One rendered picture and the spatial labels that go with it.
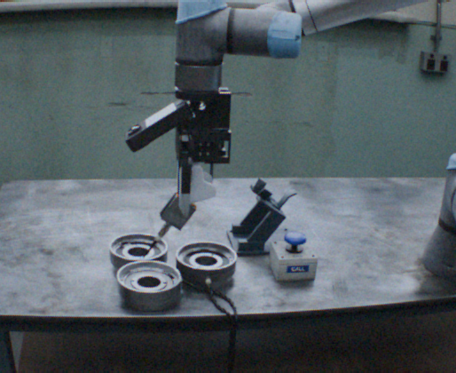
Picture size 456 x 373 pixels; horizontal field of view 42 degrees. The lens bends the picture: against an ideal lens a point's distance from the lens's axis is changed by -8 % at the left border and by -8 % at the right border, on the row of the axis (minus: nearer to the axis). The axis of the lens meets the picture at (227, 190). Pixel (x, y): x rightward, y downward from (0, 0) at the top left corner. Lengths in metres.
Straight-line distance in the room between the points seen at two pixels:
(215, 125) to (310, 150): 1.85
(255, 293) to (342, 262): 0.21
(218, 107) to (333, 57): 1.79
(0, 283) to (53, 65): 1.64
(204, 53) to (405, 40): 1.99
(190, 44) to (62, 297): 0.46
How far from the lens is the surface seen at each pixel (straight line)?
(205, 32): 0.96
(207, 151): 1.02
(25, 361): 1.34
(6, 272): 1.16
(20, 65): 2.67
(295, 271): 1.13
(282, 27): 0.95
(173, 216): 1.07
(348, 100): 2.84
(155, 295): 1.00
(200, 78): 0.97
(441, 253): 1.22
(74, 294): 1.08
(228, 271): 1.09
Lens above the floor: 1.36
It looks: 22 degrees down
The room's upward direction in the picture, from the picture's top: 3 degrees clockwise
